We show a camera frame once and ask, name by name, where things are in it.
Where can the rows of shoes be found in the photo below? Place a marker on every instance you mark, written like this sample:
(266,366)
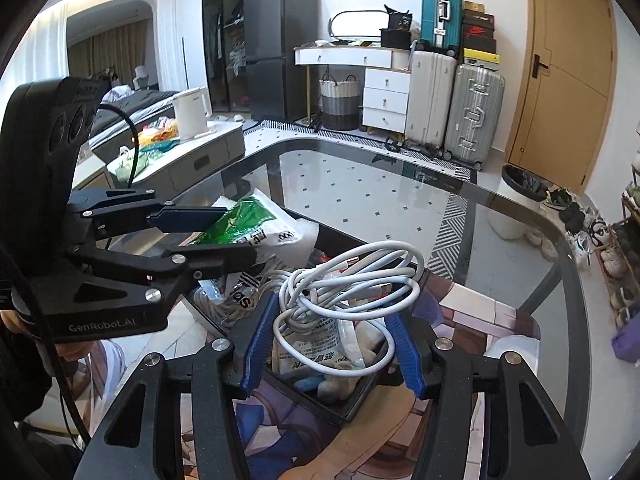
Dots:
(620,265)

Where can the white office chair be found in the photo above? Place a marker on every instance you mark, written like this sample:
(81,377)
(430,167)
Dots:
(141,77)

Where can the oval mirror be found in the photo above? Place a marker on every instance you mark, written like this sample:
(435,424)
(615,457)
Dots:
(360,27)

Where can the grey side cabinet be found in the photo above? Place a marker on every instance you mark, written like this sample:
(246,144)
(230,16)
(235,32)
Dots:
(210,155)

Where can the silver suitcase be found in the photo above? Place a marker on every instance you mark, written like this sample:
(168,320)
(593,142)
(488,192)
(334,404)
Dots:
(472,115)

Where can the teal suitcase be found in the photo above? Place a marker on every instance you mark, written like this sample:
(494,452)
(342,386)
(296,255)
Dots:
(440,15)

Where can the brown curtain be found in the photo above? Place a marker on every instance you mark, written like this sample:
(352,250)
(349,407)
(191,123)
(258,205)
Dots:
(110,55)

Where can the green white plastic packet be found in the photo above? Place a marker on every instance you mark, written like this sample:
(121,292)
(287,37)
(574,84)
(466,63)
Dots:
(250,220)

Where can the pile of sneakers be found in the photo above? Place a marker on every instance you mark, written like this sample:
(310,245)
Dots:
(575,215)

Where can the wooden shoe rack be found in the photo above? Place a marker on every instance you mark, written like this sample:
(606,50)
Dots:
(627,210)

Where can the dark red shoebox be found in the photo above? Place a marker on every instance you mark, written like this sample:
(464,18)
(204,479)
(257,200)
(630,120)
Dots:
(479,36)

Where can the white electric kettle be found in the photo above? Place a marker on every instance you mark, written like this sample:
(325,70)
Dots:
(190,112)

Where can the bed with dark bedding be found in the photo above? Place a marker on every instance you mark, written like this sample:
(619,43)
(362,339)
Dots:
(150,102)

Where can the red-edged white packet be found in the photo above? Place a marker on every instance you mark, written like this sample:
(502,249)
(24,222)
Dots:
(320,355)

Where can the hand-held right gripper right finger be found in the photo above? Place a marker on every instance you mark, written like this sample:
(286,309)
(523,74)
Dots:
(407,355)

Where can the dark glass cabinet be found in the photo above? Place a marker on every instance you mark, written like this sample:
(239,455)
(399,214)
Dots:
(222,35)

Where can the white suitcase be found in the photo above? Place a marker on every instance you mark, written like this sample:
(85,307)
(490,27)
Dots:
(430,100)

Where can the wooden door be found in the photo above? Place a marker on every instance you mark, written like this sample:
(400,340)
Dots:
(570,85)

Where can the purple cloth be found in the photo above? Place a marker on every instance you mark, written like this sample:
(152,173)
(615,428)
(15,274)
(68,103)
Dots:
(627,340)

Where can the brown cardboard shoebox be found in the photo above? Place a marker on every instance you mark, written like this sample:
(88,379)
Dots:
(474,6)

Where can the yellow snack bag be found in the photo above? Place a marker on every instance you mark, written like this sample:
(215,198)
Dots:
(157,135)

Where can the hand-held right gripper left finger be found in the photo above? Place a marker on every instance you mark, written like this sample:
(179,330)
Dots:
(257,345)

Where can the black refrigerator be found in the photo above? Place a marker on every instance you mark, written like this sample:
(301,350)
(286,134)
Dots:
(280,50)

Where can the clear zip bag of socks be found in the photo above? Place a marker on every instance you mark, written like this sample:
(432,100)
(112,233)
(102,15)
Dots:
(240,295)

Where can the printed cartoon table mat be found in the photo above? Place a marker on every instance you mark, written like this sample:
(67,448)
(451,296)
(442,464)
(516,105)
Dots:
(465,310)

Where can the black storage box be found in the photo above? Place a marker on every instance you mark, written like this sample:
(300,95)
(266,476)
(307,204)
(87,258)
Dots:
(330,407)

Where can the black bag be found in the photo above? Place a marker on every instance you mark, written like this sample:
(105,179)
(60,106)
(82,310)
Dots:
(395,35)

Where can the person's left forearm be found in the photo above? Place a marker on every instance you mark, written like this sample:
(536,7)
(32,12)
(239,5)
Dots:
(20,375)

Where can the white vanity desk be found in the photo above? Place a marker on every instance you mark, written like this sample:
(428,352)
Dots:
(385,95)

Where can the black yellow box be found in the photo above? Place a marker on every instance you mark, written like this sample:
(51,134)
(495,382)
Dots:
(481,56)

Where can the green snack bag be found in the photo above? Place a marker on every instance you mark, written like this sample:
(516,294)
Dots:
(147,160)

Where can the woven laundry basket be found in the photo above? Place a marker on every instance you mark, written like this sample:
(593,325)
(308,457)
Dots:
(340,105)

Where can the person's left hand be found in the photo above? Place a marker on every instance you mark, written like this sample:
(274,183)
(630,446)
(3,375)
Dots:
(12,321)

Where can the black shoebox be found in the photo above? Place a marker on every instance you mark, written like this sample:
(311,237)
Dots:
(477,17)

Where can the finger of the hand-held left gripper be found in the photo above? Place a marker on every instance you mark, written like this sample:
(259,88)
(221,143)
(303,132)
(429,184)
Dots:
(190,217)
(215,260)

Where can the white trash bin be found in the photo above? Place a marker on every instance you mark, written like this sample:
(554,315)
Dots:
(520,210)

